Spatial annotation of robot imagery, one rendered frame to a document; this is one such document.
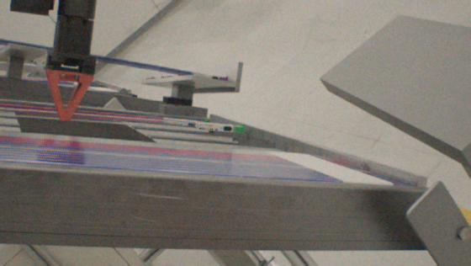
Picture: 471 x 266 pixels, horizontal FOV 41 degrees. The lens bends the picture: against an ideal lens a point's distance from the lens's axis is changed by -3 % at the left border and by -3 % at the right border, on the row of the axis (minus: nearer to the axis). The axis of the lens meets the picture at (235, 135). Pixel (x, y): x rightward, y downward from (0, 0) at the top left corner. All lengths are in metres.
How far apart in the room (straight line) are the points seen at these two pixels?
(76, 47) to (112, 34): 7.76
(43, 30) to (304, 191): 8.11
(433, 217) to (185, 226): 0.23
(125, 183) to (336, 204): 0.20
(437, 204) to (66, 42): 0.59
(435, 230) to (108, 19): 8.23
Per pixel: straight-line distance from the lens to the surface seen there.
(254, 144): 0.95
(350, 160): 0.78
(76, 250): 2.06
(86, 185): 0.52
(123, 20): 8.76
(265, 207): 0.57
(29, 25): 8.61
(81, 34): 0.97
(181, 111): 1.24
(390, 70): 1.28
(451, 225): 0.62
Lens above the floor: 1.08
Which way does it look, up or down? 19 degrees down
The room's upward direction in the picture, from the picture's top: 38 degrees counter-clockwise
